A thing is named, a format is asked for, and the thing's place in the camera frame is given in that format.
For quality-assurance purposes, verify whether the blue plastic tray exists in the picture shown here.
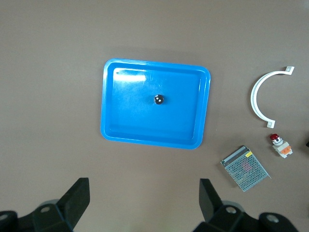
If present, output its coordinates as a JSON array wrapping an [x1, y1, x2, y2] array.
[[100, 58, 211, 150]]

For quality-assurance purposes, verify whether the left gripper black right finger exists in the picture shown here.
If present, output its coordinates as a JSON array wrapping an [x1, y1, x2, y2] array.
[[199, 178, 243, 232]]

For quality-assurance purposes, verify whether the red-tipped white switch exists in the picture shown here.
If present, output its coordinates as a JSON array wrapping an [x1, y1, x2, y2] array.
[[269, 133, 295, 159]]

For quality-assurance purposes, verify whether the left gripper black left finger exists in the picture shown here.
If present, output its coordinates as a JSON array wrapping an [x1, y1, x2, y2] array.
[[32, 177, 90, 232]]

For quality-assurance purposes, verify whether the plain white pipe clamp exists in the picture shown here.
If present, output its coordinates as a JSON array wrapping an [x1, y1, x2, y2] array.
[[250, 66, 295, 129]]

